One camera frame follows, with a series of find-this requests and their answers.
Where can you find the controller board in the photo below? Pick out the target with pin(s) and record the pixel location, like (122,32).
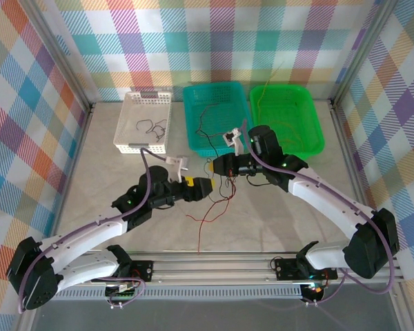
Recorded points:
(314,288)
(122,288)

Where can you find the white perforated plastic basket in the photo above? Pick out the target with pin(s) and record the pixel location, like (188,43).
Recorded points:
(141,103)

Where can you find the aluminium frame post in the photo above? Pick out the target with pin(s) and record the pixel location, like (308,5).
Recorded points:
(361,51)
(65,51)

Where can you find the teal plastic basket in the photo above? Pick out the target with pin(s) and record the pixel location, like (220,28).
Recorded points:
(224,120)

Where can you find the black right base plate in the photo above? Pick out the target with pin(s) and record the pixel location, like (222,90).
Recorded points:
(286,269)

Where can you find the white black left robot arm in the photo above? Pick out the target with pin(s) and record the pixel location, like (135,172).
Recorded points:
(86,238)

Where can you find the right controller board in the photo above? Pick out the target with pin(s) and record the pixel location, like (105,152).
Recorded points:
(314,288)

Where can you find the left controller board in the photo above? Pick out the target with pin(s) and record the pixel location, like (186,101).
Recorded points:
(122,288)

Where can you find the green plastic basket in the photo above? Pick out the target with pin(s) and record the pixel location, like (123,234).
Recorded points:
(296,103)

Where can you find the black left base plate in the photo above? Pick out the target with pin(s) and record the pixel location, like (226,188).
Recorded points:
(143,270)

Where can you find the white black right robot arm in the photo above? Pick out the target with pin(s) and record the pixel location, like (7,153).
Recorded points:
(324,200)

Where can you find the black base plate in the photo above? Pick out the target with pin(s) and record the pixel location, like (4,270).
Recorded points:
(286,269)
(143,270)

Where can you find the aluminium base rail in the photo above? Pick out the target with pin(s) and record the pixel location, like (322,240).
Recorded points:
(210,269)

